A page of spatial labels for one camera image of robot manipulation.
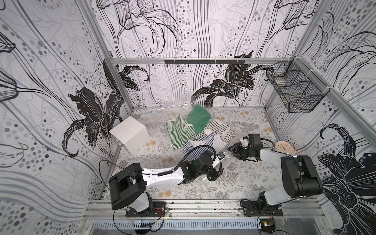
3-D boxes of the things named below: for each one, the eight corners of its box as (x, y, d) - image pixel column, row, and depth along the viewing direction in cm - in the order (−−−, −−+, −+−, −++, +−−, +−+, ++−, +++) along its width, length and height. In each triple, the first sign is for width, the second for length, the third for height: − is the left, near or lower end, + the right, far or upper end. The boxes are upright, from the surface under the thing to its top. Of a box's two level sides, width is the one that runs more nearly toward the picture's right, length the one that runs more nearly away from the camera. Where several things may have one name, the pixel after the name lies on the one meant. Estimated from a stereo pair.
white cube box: (117, 142, 101) (108, 131, 90) (135, 128, 109) (128, 115, 98) (135, 157, 93) (128, 147, 83) (153, 140, 101) (148, 129, 91)
